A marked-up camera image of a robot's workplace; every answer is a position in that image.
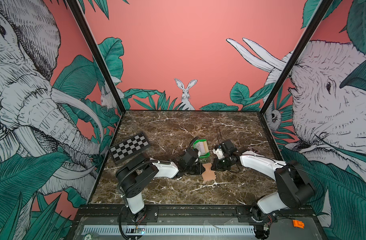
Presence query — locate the green plastic card tray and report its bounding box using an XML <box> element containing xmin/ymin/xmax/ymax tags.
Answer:
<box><xmin>193</xmin><ymin>140</ymin><xmax>210</xmax><ymax>159</ymax></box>

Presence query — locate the tan leather card holder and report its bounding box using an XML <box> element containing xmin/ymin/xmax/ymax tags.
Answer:
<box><xmin>202</xmin><ymin>163</ymin><xmax>216</xmax><ymax>182</ymax></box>

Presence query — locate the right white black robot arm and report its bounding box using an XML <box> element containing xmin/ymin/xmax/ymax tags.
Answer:
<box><xmin>212</xmin><ymin>140</ymin><xmax>316</xmax><ymax>217</ymax></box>

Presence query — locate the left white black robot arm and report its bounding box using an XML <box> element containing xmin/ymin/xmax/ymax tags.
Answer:
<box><xmin>116</xmin><ymin>149</ymin><xmax>205</xmax><ymax>217</ymax></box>

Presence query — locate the black white checkerboard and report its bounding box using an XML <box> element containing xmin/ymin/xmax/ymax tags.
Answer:
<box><xmin>110</xmin><ymin>132</ymin><xmax>151</xmax><ymax>165</ymax></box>

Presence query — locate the orange connector block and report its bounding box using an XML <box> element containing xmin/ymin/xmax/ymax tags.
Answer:
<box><xmin>292</xmin><ymin>220</ymin><xmax>305</xmax><ymax>229</ymax></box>

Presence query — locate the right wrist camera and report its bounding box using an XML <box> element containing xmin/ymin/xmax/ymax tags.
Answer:
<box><xmin>212</xmin><ymin>148</ymin><xmax>225</xmax><ymax>160</ymax></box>

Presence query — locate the black mounting rail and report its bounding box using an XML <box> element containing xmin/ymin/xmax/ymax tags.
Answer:
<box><xmin>74</xmin><ymin>204</ymin><xmax>316</xmax><ymax>223</ymax></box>

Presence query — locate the white slotted cable duct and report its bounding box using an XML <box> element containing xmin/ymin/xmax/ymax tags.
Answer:
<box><xmin>81</xmin><ymin>225</ymin><xmax>255</xmax><ymax>236</ymax></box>

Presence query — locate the left black frame post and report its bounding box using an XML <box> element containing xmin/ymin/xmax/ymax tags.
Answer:
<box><xmin>66</xmin><ymin>0</ymin><xmax>126</xmax><ymax>115</ymax></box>

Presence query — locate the black frame post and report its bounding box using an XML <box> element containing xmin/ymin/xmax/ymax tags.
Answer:
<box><xmin>66</xmin><ymin>0</ymin><xmax>126</xmax><ymax>115</ymax></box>
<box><xmin>259</xmin><ymin>0</ymin><xmax>333</xmax><ymax>115</ymax></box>

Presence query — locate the right black frame post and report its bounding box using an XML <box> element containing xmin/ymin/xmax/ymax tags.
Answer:
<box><xmin>259</xmin><ymin>0</ymin><xmax>333</xmax><ymax>115</ymax></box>

